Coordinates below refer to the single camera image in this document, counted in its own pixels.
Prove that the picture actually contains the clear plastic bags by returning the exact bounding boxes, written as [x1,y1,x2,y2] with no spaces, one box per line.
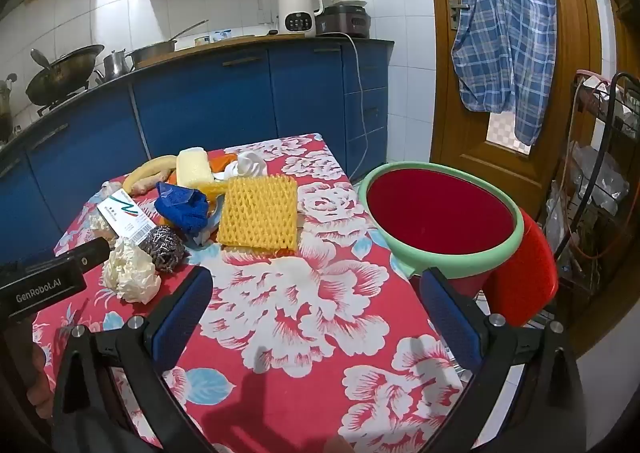
[547,143,631,254]

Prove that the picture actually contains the white electric kettle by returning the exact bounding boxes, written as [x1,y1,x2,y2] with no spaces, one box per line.
[271,0,325,38]

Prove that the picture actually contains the large white tissue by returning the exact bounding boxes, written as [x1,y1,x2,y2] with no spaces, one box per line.
[102,237,162,305]

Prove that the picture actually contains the gas stove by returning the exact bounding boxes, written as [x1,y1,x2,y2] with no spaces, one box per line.
[36,82,93,118]

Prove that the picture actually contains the metal door handle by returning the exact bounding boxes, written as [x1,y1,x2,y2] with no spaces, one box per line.
[448,0,472,32]

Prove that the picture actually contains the white card with barcode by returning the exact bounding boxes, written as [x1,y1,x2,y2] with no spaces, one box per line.
[96,189,157,246]

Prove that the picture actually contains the pale yellow sponge block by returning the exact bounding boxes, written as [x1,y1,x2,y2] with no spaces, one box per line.
[176,147,213,188]

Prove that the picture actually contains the blue plaid shirt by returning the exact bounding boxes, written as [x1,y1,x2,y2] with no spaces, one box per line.
[451,0,557,147]

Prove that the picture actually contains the small steel kettle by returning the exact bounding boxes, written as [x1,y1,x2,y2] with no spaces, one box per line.
[95,49,133,84]

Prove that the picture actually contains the small white tissue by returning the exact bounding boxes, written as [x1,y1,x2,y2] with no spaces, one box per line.
[89,215,118,236]

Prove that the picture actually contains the steel wool scourer blue handle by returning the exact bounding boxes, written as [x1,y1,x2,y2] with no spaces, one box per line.
[139,197,227,274]

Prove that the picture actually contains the ginger root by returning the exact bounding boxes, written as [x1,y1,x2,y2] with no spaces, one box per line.
[131,172,173,194]

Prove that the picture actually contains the wooden door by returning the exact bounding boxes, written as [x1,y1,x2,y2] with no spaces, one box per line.
[425,0,608,349]

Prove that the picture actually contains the dark rice cooker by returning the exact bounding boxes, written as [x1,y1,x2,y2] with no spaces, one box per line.
[315,0,372,40]

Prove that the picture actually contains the red bucket with green rim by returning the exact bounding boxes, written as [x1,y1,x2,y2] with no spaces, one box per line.
[357,161,525,299]

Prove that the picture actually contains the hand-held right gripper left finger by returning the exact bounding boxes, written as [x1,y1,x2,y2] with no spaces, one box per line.
[52,265,213,453]

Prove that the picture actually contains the yellow banana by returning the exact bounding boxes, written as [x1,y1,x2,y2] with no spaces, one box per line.
[122,155,178,194]

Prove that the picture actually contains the black wok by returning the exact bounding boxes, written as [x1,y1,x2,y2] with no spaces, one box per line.
[25,44,106,107]

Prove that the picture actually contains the white power cord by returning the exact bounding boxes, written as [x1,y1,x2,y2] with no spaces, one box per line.
[341,32,373,178]

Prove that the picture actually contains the yellow foam net sheet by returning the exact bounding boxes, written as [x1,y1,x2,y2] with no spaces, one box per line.
[216,176,300,256]

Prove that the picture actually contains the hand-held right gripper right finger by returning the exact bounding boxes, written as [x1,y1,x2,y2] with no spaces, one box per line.
[420,267,593,453]

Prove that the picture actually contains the steel pan with long handle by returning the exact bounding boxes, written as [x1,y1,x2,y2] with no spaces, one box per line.
[125,19,210,68]

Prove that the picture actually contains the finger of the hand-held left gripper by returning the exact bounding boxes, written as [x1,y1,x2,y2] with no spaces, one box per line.
[65,237,112,279]

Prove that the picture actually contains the red plastic tub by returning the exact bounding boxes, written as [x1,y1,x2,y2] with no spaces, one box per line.
[482,207,559,329]

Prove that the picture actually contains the blue kitchen base cabinet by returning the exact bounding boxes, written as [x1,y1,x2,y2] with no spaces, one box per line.
[0,40,390,274]

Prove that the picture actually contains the red floral tablecloth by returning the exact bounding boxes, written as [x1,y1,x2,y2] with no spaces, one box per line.
[30,133,476,453]

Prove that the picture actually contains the black wire rack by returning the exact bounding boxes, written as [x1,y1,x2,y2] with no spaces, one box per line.
[545,70,640,319]

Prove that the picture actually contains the blue mesh bag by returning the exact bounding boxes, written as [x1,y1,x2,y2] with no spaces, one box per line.
[154,181,211,240]

